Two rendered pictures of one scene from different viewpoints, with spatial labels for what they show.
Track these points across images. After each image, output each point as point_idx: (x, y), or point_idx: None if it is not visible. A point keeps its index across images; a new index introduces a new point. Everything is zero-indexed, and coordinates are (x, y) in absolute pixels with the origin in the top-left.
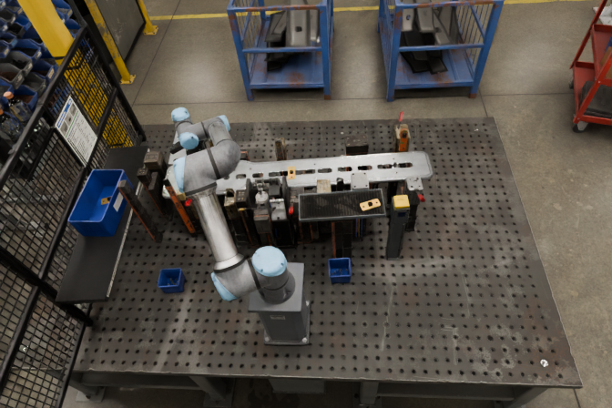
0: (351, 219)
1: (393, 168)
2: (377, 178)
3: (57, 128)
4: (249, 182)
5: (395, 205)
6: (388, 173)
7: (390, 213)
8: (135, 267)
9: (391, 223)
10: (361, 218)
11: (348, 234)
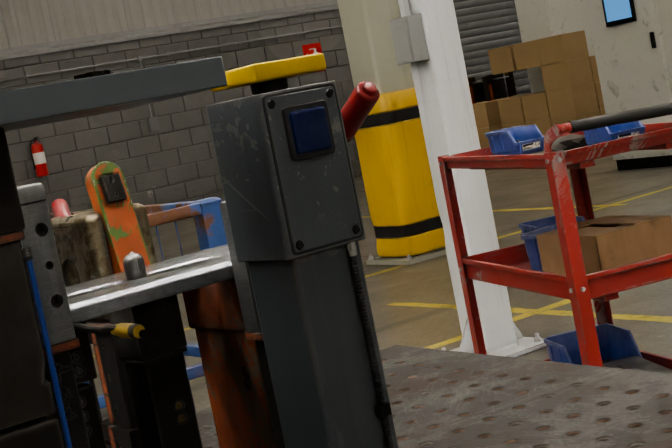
0: (11, 204)
1: (135, 279)
2: (75, 302)
3: None
4: None
5: (248, 65)
6: (120, 288)
7: (241, 254)
8: None
9: (279, 333)
10: (73, 107)
11: (33, 439)
